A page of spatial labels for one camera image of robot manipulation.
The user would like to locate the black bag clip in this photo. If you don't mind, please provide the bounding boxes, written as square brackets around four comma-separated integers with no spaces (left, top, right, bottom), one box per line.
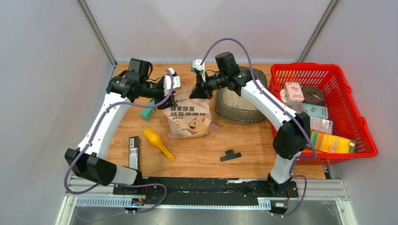
[220,150,242,162]

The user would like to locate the yellow plastic scoop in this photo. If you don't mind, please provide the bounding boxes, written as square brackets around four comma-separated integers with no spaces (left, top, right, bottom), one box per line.
[143,128,176,162]

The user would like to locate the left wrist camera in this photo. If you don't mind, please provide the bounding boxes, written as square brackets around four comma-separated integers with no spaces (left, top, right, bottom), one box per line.
[163,68,182,96]

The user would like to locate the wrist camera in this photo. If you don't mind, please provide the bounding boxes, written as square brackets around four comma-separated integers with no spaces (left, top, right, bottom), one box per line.
[163,68,182,96]
[191,59,206,82]

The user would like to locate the yellow sponge pack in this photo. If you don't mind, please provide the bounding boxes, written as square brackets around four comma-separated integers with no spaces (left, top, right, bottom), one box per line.
[310,130,357,154]

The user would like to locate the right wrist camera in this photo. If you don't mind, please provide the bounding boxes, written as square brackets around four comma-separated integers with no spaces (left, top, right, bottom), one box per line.
[191,59,206,82]

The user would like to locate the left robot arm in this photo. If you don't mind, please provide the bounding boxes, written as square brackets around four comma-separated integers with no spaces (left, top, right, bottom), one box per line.
[64,58,181,195]

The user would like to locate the pink cat litter bag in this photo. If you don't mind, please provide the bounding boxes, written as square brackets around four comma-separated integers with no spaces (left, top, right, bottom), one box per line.
[163,88,220,139]

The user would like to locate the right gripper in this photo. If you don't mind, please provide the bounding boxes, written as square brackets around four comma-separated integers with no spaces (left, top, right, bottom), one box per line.
[190,70,227,100]

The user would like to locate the brown round container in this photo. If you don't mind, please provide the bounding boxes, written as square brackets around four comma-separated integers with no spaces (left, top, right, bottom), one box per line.
[301,86,325,105]

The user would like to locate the teal pink box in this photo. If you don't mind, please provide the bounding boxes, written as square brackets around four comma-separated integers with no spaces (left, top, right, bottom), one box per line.
[286,103,329,119]

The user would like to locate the grey litter box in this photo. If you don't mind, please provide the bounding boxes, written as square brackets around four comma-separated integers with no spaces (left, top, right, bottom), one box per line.
[214,66,268,125]

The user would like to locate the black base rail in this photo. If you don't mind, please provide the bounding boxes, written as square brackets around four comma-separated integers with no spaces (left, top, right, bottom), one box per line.
[112,176,299,215]

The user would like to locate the pink white carton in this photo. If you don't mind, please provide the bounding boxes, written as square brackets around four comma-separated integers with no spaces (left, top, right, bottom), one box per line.
[280,82,305,103]

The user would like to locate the white patterned box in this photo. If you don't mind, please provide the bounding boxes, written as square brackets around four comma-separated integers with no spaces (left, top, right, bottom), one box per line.
[310,116,333,134]

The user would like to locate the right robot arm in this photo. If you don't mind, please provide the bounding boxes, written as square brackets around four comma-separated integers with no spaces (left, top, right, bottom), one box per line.
[190,52,311,196]

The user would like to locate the red plastic basket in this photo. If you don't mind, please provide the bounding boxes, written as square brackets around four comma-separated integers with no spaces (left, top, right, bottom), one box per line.
[268,62,378,165]

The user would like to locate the black flat box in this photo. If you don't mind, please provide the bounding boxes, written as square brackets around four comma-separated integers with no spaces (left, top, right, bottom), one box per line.
[129,136,140,170]

